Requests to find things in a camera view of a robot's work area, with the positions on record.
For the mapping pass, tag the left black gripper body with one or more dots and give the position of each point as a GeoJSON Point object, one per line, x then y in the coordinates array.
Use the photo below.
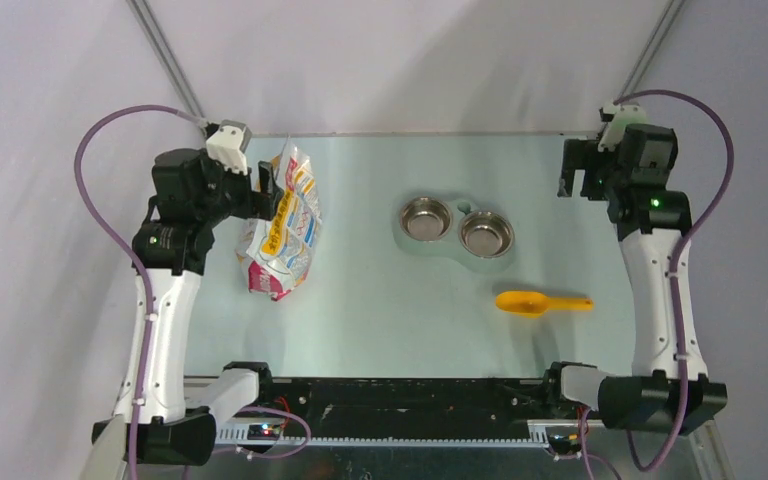
{"type": "Point", "coordinates": [235, 196]}

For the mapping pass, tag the pet food bag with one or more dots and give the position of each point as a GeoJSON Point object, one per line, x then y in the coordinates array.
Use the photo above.
{"type": "Point", "coordinates": [275, 256]}

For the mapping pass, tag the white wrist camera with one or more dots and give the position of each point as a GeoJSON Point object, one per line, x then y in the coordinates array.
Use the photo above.
{"type": "Point", "coordinates": [227, 146]}
{"type": "Point", "coordinates": [616, 118]}

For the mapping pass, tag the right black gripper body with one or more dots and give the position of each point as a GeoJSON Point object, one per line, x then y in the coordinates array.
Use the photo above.
{"type": "Point", "coordinates": [583, 154]}

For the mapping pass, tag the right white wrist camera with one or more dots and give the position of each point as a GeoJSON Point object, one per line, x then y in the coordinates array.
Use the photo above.
{"type": "Point", "coordinates": [616, 118]}

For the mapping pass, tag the pale green bowl tray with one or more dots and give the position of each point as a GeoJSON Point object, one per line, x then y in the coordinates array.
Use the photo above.
{"type": "Point", "coordinates": [449, 247]}

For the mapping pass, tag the right aluminium frame post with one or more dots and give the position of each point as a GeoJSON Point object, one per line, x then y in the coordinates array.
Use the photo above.
{"type": "Point", "coordinates": [666, 20]}

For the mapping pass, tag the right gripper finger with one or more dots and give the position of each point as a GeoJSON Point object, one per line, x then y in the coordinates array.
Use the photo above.
{"type": "Point", "coordinates": [564, 184]}
{"type": "Point", "coordinates": [585, 178]}

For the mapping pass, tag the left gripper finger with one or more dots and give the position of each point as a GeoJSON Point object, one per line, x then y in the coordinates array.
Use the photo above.
{"type": "Point", "coordinates": [270, 205]}
{"type": "Point", "coordinates": [267, 178]}

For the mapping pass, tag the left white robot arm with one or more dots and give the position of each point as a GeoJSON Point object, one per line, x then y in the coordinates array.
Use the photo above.
{"type": "Point", "coordinates": [194, 194]}

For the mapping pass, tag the aluminium frame post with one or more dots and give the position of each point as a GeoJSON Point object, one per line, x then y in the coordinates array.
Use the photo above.
{"type": "Point", "coordinates": [666, 20]}
{"type": "Point", "coordinates": [160, 45]}

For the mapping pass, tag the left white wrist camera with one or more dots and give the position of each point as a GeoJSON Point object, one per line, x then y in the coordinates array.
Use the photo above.
{"type": "Point", "coordinates": [227, 146]}

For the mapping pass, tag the left aluminium frame post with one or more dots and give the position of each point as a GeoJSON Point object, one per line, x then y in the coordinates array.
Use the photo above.
{"type": "Point", "coordinates": [160, 45]}

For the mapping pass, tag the steel bowl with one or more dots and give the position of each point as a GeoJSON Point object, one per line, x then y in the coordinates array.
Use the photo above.
{"type": "Point", "coordinates": [425, 219]}
{"type": "Point", "coordinates": [486, 234]}

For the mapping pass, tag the left steel bowl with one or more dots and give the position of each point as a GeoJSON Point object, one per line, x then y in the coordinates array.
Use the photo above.
{"type": "Point", "coordinates": [425, 219]}

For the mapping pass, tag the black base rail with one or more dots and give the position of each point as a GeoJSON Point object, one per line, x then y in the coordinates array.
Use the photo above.
{"type": "Point", "coordinates": [402, 411]}

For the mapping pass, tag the yellow plastic scoop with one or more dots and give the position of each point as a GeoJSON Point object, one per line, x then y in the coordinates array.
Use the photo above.
{"type": "Point", "coordinates": [531, 304]}

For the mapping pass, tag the right steel bowl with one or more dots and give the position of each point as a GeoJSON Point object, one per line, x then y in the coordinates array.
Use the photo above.
{"type": "Point", "coordinates": [486, 234]}

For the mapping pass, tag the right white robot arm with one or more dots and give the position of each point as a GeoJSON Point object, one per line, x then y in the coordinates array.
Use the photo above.
{"type": "Point", "coordinates": [668, 386]}

